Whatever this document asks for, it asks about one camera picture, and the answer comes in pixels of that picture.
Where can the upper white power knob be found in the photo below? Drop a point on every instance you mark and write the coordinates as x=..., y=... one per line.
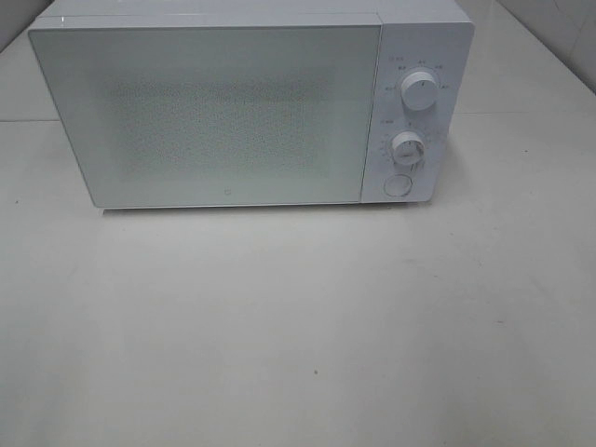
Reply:
x=419, y=89

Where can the white timer knob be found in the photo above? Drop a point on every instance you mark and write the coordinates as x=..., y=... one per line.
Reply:
x=407, y=148

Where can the white microwave door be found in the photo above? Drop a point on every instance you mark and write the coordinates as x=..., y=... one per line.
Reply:
x=186, y=117

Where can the round white door button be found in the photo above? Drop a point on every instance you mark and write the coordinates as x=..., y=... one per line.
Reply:
x=398, y=185

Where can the white microwave oven body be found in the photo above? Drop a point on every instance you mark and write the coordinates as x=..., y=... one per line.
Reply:
x=436, y=35

